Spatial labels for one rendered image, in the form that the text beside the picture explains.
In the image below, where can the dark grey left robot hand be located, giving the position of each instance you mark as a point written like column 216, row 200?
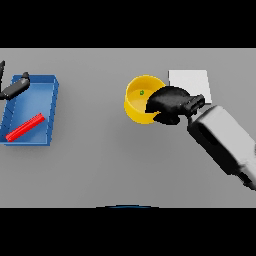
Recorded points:
column 15, row 88

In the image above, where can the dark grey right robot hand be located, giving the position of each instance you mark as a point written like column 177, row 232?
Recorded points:
column 170, row 100

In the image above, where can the yellow bowl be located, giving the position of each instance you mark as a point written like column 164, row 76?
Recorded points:
column 136, row 103

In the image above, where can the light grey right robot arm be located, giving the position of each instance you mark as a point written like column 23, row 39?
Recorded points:
column 223, row 136

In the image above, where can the pale square measuring scale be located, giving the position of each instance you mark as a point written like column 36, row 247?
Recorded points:
column 190, row 81

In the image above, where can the green nut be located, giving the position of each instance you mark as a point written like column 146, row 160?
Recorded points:
column 142, row 92

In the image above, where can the red beaker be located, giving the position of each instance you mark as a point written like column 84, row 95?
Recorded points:
column 25, row 127

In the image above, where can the blue tray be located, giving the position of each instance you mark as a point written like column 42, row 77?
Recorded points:
column 33, row 110

